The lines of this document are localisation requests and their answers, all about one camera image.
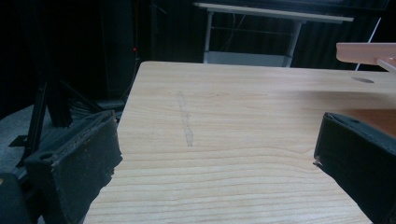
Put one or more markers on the black metal stand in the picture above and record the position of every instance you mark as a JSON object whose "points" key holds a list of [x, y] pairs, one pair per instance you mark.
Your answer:
{"points": [[53, 115]]}

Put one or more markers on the white thin rod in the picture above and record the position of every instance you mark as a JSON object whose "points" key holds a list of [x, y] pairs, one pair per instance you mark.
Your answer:
{"points": [[369, 42]]}

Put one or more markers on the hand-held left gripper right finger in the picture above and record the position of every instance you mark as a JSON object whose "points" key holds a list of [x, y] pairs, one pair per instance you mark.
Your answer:
{"points": [[358, 161]]}

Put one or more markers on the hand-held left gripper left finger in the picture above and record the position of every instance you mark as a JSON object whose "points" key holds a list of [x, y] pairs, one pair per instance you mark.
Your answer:
{"points": [[77, 161]]}

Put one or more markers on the white metal frame table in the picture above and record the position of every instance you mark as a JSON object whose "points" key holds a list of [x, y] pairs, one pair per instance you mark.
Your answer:
{"points": [[264, 34]]}

